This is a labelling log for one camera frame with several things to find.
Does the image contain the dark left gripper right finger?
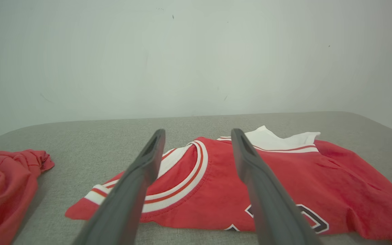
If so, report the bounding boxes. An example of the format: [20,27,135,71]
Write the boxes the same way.
[231,128,323,245]

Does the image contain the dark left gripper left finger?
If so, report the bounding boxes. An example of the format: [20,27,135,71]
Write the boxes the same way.
[73,129,166,245]

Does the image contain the red jersey number 23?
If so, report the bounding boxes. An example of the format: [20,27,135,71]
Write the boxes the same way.
[65,125,392,243]

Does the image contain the red shorts white stripe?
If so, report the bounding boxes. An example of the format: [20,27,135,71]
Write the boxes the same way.
[0,149,55,245]

